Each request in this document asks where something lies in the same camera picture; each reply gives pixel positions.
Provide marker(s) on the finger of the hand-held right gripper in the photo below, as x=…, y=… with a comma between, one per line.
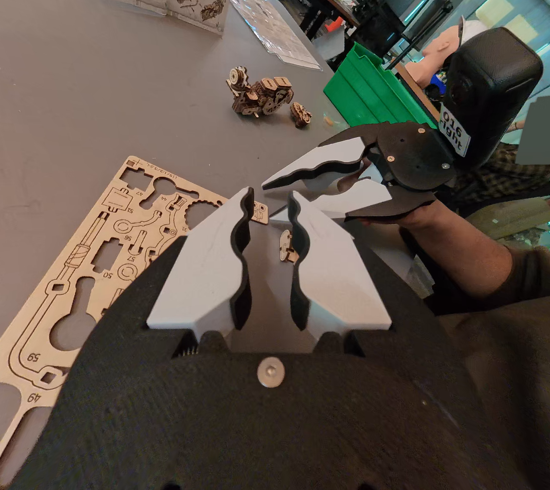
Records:
x=326, y=155
x=356, y=193

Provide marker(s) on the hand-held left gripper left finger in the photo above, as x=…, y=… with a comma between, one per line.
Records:
x=193, y=279

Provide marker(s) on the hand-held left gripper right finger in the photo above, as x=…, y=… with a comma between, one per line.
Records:
x=343, y=284

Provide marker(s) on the small wooden puzzle assembly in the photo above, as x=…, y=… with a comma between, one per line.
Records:
x=288, y=247

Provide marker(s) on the wooden puzzle piece with tab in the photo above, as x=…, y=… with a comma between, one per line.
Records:
x=261, y=213

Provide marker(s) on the person's right forearm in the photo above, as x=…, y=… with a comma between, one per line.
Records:
x=464, y=258

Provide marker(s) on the grey desk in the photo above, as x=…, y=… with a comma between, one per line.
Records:
x=107, y=90

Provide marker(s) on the person's right hand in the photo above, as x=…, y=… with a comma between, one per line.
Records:
x=416, y=221

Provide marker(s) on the small cream peg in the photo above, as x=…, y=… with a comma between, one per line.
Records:
x=329, y=120

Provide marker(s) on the wooden wheel assembly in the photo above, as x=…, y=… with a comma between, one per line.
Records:
x=300, y=115

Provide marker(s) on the mannequin head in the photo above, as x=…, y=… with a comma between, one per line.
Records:
x=438, y=52

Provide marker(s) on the white hard hat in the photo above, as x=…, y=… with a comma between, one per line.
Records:
x=472, y=28

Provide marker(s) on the green plastic bin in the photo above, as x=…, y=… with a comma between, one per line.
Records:
x=365, y=86

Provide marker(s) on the wooden motorcycle model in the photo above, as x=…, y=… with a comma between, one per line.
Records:
x=266, y=94

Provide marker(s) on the wide wooden puzzle sheet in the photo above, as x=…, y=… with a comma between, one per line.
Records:
x=92, y=236

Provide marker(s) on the cardboard box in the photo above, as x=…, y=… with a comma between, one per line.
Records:
x=515, y=219

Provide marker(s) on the clear plastic sleeve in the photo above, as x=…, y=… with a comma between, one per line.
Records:
x=270, y=21

